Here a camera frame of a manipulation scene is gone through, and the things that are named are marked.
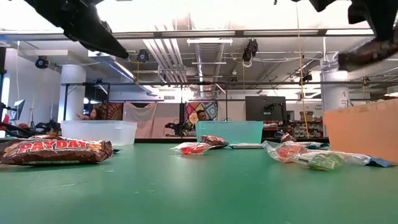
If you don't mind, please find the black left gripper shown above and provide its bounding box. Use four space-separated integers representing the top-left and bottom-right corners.
24 0 130 59

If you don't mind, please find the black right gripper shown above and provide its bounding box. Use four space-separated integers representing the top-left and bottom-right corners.
309 0 398 43

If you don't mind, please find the red ring pop candy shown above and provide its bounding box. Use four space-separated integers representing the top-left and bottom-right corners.
261 140 309 164
170 141 216 156

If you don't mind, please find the green ring pop candy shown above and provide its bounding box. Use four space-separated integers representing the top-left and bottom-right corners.
289 150 373 172

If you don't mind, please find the white round column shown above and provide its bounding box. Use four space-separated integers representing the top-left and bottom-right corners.
321 68 351 112
57 64 87 123

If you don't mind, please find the dark mandala tapestry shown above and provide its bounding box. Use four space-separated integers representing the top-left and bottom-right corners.
99 101 124 121

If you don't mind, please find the person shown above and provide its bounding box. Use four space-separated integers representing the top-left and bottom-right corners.
76 107 103 121
195 109 209 123

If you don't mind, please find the beige hanging cloth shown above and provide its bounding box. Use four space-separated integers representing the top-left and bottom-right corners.
123 101 158 139

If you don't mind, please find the clear plastic bin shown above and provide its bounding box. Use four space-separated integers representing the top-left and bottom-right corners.
60 119 138 147

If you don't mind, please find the white ceiling light fixture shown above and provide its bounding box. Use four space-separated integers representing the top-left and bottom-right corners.
186 37 233 47

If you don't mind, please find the black background equipment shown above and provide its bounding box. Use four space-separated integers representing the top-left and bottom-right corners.
0 121 62 139

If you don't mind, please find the cardboard box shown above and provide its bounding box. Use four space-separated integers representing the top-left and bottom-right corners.
299 111 315 123

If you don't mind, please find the colourful patchwork tapestry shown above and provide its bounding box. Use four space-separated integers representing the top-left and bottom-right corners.
185 101 219 127

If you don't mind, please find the storage shelf with items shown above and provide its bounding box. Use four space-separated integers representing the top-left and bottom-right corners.
262 119 325 140

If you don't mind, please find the black monitor panel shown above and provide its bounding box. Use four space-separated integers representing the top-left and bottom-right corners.
244 95 287 123

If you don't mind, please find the teal plastic bin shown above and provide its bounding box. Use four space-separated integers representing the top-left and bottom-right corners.
195 120 264 146

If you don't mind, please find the black ceiling camera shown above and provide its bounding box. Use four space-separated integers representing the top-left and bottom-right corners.
241 38 259 68
34 55 50 70
136 49 150 63
298 70 313 86

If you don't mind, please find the grey overhead frame beam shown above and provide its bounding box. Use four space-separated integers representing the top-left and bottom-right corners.
0 28 376 42

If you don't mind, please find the yellow cable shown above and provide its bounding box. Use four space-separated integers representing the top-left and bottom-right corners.
294 0 311 139

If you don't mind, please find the silver ventilation duct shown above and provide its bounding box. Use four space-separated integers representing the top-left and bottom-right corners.
194 42 225 94

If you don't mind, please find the black table frame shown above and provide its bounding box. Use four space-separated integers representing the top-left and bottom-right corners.
0 136 331 144

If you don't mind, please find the black horizontal rail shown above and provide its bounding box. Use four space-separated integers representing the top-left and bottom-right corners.
60 80 398 87

